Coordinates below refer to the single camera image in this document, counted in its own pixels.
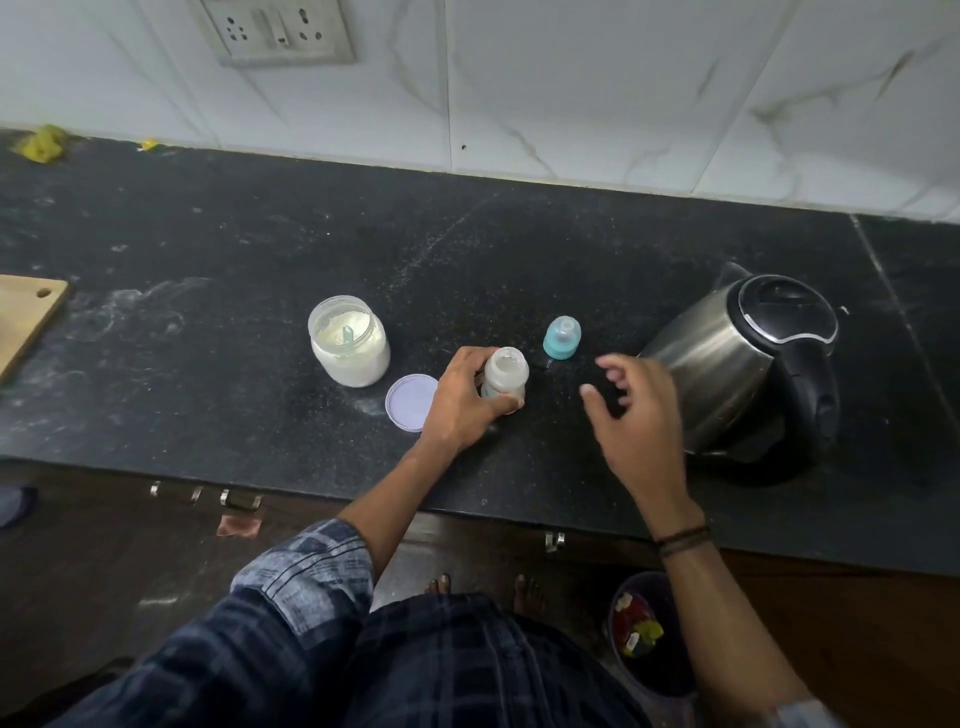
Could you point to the glass jar of white powder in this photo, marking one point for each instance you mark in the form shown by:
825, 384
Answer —
352, 364

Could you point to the person's foot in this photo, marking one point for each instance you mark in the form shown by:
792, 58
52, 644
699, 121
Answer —
439, 586
529, 596

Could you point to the wooden cutting board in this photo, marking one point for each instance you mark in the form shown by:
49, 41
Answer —
22, 319

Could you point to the clear blue round lid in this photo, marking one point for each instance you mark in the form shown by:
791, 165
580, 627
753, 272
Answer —
15, 506

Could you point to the person's left hand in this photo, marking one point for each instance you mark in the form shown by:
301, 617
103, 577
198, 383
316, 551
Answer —
457, 409

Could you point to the clear baby bottle teal print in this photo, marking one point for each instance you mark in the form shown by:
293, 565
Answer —
506, 375

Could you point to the person's right hand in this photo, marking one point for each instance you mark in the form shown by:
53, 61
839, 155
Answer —
649, 442

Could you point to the person's right foot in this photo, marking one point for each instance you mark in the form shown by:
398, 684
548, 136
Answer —
529, 596

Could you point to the person's left foot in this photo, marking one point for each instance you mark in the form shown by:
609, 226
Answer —
439, 586

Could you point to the steel black electric kettle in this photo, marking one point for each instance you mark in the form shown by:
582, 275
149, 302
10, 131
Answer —
712, 367

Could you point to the grey wall switch socket plate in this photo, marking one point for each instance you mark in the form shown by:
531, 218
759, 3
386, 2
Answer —
277, 30

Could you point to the person's right forearm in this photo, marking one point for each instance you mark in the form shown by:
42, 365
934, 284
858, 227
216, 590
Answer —
727, 637

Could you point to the person's left forearm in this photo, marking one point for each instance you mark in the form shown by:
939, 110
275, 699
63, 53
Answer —
390, 510

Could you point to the black wrist bands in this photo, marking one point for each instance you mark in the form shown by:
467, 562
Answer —
682, 541

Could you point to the lavender round jar lid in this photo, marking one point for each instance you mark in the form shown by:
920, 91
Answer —
409, 403

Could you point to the purple waste bin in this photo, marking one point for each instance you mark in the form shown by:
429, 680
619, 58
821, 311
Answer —
664, 667

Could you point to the teal baby bottle cap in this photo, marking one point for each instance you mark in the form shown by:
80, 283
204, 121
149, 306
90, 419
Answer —
561, 341

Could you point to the blue plaid shirt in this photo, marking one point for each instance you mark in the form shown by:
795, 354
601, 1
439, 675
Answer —
300, 577

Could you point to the crumpled yellow cloth scrap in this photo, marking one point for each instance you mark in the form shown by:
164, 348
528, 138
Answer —
41, 145

